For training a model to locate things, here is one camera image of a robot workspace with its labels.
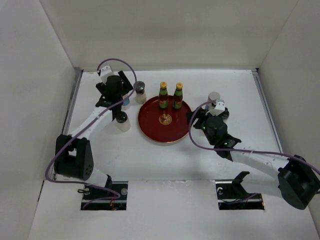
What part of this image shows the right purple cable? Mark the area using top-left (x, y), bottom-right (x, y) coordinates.
top-left (187, 101), bottom-right (320, 173)

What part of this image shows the red round tray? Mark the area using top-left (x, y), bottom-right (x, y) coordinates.
top-left (137, 95), bottom-right (192, 144)

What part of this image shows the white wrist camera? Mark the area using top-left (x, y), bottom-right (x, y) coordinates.
top-left (99, 65), bottom-right (114, 83)
top-left (209, 99), bottom-right (225, 116)

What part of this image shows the dark-cap grinder jar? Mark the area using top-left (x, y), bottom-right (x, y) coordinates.
top-left (133, 81), bottom-right (147, 104)
top-left (219, 107), bottom-right (230, 123)
top-left (115, 111), bottom-right (131, 132)

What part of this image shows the back dark-cap grinder jar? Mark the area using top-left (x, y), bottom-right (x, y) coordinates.
top-left (133, 81), bottom-right (147, 104)

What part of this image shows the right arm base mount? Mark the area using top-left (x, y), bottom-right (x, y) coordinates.
top-left (215, 171), bottom-right (265, 211)

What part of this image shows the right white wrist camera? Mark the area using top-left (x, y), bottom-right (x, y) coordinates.
top-left (209, 99), bottom-right (225, 116)

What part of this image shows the sauce bottle yellow cap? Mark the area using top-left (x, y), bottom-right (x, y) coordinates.
top-left (172, 81), bottom-right (184, 110)
top-left (158, 81), bottom-right (169, 109)

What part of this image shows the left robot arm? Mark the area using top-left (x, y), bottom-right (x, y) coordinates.
top-left (53, 71), bottom-right (134, 200)

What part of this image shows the silver-lid spice jar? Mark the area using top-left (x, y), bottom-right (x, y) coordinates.
top-left (121, 94), bottom-right (131, 111)
top-left (205, 91), bottom-right (221, 110)

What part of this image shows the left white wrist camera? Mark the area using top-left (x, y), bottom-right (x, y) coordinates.
top-left (99, 65), bottom-right (114, 83)

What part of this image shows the purple cable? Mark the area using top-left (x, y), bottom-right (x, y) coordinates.
top-left (187, 101), bottom-right (320, 173)
top-left (44, 58), bottom-right (137, 210)

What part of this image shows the right dark-cap grinder jar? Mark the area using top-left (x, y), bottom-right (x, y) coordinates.
top-left (219, 107), bottom-right (230, 123)

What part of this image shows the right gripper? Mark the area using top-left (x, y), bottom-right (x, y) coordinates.
top-left (186, 107), bottom-right (219, 146)

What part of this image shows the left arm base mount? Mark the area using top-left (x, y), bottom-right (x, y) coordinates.
top-left (77, 181), bottom-right (129, 211)

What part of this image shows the left dark-cap grinder jar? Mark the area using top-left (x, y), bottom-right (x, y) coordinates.
top-left (115, 111), bottom-right (131, 132)

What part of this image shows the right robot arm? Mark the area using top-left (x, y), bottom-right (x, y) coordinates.
top-left (186, 107), bottom-right (320, 210)

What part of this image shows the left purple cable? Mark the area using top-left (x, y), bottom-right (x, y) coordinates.
top-left (44, 58), bottom-right (137, 210)

